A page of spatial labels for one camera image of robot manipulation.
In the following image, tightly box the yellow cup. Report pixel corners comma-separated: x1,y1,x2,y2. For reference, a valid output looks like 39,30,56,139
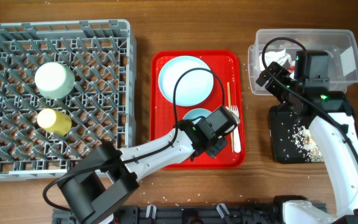
37,108,71,136

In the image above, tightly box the large white plate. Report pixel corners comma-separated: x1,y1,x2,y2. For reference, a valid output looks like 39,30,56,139
158,56,214,106

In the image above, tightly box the clear plastic bin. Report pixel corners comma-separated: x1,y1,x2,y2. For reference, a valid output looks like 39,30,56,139
248,29,358,96

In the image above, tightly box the black plastic tray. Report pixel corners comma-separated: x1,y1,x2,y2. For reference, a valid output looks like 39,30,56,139
268,105,313,164

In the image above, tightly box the white plastic fork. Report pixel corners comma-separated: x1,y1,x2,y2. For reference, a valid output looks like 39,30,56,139
231,105,241,153

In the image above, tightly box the red plastic tray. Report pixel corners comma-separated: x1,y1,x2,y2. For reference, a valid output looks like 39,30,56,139
149,50,246,169

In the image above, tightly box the light blue food bowl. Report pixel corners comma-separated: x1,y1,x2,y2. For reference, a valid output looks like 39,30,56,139
35,62,75,100

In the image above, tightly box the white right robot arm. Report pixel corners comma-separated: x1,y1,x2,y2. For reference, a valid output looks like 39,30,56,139
257,62,358,223

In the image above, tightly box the wooden chopstick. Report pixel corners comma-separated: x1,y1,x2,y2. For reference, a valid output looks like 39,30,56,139
227,82,234,153

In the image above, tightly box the white napkin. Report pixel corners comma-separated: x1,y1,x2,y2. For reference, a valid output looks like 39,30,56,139
264,49,295,68

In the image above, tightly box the spilled rice food waste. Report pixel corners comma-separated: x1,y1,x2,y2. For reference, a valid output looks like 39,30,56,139
289,125,324,163

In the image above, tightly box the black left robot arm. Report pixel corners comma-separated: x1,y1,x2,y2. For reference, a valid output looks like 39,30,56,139
54,114,238,223

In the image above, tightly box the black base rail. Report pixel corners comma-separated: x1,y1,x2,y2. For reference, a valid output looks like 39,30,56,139
51,202,328,224

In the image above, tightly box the grey dishwasher rack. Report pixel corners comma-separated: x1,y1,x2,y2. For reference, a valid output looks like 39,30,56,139
0,19,136,181

